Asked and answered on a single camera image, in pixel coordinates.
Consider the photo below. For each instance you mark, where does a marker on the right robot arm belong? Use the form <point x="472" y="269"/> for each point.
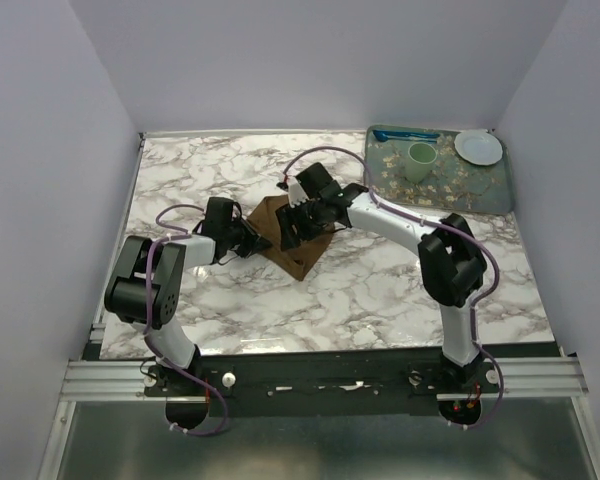
<point x="451" y="264"/>

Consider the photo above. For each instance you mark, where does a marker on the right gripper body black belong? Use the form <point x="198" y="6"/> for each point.
<point x="308" y="217"/>

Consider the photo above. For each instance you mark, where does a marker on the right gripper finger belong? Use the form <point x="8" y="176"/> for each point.
<point x="284" y="218"/>
<point x="292" y="238"/>

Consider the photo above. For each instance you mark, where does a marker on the aluminium extrusion frame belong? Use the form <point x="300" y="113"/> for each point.
<point x="122" y="381"/>

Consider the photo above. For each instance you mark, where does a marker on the light green cup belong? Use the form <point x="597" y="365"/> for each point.
<point x="420" y="159"/>

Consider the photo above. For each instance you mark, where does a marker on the blue plastic utensil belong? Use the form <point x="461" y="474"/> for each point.
<point x="386" y="135"/>

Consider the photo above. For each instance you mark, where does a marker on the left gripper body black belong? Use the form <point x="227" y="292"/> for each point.
<point x="240" y="239"/>

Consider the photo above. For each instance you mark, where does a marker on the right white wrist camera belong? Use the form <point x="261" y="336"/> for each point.
<point x="296" y="194"/>

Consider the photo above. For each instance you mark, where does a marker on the brown cloth napkin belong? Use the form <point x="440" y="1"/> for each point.
<point x="296" y="262"/>

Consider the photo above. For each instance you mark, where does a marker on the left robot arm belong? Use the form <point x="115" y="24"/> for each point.
<point x="144" y="287"/>

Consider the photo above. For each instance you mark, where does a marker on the floral blue serving tray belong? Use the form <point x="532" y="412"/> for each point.
<point x="452" y="184"/>

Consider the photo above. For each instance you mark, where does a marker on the black mounting base rail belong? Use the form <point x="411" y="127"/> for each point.
<point x="335" y="383"/>

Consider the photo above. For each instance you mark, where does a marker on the small white plate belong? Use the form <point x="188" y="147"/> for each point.
<point x="478" y="147"/>

